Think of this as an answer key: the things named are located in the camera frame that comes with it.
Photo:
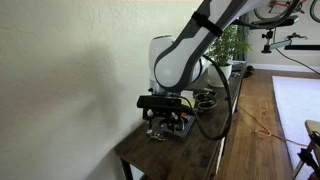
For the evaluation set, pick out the green leafy plant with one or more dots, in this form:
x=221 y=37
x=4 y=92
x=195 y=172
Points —
x=230 y=43

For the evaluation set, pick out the folding chair with black frame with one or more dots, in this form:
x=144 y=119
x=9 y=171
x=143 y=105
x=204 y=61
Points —
x=310 y=150

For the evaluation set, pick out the pale yellow paper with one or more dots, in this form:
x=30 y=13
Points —
x=188 y=94

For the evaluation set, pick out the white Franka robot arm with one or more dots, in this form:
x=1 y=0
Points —
x=186 y=56

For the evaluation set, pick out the flat blue box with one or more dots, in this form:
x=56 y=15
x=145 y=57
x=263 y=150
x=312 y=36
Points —
x=185 y=128

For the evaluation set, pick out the white plant pot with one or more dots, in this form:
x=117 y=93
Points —
x=218 y=75

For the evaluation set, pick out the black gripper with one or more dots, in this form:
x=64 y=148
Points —
x=165 y=111

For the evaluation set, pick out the white rug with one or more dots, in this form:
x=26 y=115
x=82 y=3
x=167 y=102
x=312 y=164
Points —
x=298 y=110

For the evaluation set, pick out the red bicycle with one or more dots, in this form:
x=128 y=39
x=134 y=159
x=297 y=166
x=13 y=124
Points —
x=283 y=6

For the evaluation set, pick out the black stereo camera bar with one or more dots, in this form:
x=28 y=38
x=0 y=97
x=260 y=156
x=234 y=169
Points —
x=275 y=22

